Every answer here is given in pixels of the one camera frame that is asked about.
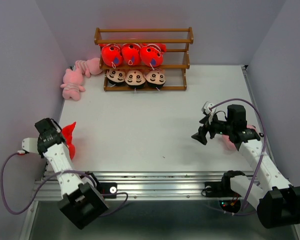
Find brown wooden three-tier shelf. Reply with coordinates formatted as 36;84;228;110
94;27;194;92

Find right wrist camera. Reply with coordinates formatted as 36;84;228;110
201;101;215;124

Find aluminium mounting rail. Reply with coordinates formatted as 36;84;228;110
29;170;295;201

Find pink striped plush right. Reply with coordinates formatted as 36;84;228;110
222;124;257;151

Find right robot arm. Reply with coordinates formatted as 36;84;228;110
192;102;300;229

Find pink striped plush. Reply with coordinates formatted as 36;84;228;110
60;68;86;101
74;57;103;78
222;124;257;151

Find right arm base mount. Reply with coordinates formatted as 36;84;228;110
201;181;248;216

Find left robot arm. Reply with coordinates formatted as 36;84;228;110
34;118;109;230

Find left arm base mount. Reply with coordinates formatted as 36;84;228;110
85;171;118;199

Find doll plush orange cap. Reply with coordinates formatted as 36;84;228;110
106;68;126;87

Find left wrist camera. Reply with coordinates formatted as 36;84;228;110
17;137;39;156

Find pink striped plush upper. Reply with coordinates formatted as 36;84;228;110
74;57;103;78

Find pink striped plush lower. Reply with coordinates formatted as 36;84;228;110
60;68;86;101

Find red fish plush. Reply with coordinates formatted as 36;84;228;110
121;43;141;66
139;43;167;69
99;43;124;69
61;121;77;160

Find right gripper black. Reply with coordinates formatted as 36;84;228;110
190;112;233;145

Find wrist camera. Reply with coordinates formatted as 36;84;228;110
17;137;39;156
201;101;215;124

